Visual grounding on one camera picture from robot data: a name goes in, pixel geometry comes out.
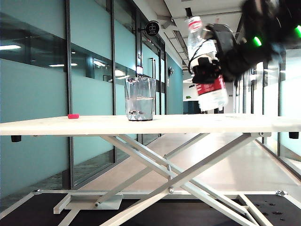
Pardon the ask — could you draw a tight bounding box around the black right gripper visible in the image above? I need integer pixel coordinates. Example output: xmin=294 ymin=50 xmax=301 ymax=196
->
xmin=192 ymin=23 xmax=251 ymax=85

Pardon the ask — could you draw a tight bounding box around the clear water bottle red label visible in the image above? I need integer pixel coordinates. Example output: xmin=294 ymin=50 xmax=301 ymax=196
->
xmin=185 ymin=16 xmax=229 ymax=111

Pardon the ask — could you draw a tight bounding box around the dark counter in background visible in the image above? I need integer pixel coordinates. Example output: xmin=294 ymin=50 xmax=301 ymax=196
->
xmin=183 ymin=100 xmax=200 ymax=115

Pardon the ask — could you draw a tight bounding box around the round black hanging sign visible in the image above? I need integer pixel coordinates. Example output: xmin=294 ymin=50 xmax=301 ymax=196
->
xmin=138 ymin=20 xmax=160 ymax=36

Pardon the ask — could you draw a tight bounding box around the clear faceted glass cup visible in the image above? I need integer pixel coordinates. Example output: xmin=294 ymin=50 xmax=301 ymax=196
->
xmin=124 ymin=76 xmax=157 ymax=121

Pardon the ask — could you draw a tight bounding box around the black base platform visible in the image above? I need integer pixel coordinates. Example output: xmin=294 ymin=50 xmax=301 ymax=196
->
xmin=0 ymin=193 xmax=301 ymax=226

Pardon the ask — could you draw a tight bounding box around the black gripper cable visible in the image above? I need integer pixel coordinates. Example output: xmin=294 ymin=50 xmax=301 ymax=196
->
xmin=187 ymin=39 xmax=209 ymax=74

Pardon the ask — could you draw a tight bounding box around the white scissor lift table frame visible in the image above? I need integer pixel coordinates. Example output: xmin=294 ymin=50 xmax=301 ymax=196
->
xmin=0 ymin=132 xmax=301 ymax=226

